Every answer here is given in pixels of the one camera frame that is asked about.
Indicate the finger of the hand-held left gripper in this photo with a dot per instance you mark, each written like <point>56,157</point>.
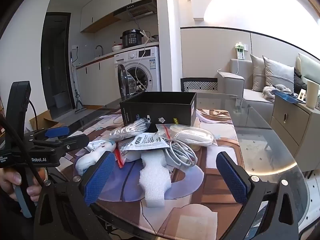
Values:
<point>57,131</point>
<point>72,141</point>

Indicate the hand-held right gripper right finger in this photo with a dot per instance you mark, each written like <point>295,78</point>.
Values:
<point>232,177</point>

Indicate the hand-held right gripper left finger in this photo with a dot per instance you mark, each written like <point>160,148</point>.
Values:
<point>100,177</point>

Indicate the white printed packet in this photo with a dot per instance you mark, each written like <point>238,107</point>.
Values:
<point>146,141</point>
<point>130,155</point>

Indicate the clear zip bag white masks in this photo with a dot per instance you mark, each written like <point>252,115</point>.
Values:
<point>192,135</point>

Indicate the black cardboard box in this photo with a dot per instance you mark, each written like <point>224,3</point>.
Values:
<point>160,110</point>

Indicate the person's left hand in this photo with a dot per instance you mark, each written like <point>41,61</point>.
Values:
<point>13,178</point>

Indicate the brown cardboard box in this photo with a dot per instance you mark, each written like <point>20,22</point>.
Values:
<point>42,122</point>

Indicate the white wrapped roll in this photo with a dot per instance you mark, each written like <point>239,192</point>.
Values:
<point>87,160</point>

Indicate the white plastic bin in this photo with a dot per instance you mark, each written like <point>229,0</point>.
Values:
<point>60,101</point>

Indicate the flat mop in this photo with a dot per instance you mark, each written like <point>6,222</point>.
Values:
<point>76,97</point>

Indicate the printed table mat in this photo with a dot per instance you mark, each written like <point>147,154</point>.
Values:
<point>195,192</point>

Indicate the white foam piece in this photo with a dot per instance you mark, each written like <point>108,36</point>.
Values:
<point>153,180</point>

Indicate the dark glass door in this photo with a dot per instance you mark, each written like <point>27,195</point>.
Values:
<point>56,65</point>

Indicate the bag of white gloves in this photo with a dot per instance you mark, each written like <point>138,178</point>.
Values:
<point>130,130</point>

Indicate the white kitchen counter cabinets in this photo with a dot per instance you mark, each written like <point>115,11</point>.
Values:
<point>97,82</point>

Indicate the beige side cabinet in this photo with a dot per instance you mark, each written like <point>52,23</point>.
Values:
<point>287,130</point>

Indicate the kitchen faucet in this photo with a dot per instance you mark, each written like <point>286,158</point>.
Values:
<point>99,50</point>

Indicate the beige sofa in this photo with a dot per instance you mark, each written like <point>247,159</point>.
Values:
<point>232,85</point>

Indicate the grey fluffy cloth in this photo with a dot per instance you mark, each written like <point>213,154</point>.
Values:
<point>271,92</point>

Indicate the blue tray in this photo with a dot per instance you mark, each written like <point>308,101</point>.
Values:
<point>287,97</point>

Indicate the white bowl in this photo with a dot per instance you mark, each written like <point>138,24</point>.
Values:
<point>117,48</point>

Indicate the white washing machine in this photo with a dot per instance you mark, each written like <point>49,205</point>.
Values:
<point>147,67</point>

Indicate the beige cushion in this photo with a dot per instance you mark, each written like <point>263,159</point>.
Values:
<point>257,75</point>

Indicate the grey cushion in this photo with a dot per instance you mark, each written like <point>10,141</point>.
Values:
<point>278,75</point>

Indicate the cream cylinder lamp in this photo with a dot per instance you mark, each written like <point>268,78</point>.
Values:
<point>312,95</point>

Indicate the black cloth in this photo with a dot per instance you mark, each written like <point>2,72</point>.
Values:
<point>299,82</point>

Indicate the black pressure cooker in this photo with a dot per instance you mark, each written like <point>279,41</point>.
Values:
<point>131,38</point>

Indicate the white pillow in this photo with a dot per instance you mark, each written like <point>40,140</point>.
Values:
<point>310,67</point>

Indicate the white upper cabinets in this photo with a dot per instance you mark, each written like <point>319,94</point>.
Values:
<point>110,2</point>

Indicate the range hood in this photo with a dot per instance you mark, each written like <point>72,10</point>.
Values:
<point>136,11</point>

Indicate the wall socket with charger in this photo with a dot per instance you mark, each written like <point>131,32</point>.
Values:
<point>240,51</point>

